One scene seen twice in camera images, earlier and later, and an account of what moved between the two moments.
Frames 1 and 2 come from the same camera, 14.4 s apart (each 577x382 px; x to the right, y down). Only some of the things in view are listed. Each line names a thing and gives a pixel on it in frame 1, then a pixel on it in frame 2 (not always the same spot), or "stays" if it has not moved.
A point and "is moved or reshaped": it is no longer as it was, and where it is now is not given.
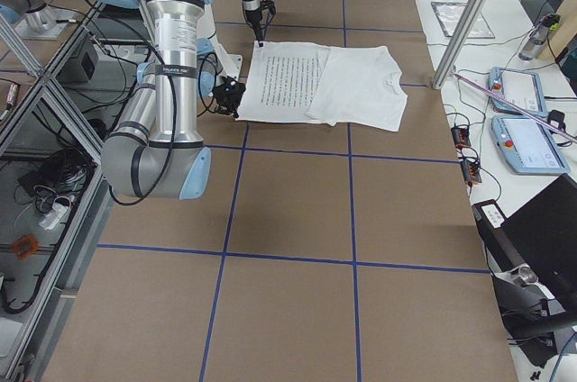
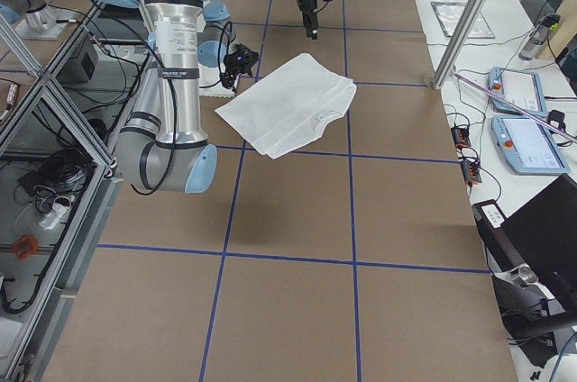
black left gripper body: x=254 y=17 → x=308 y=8
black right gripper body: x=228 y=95 → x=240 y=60
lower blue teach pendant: x=527 y=146 stays
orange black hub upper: x=461 y=136 stays
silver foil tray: x=448 y=14 stays
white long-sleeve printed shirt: x=320 y=85 is moved or reshaped
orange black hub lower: x=471 y=172 stays
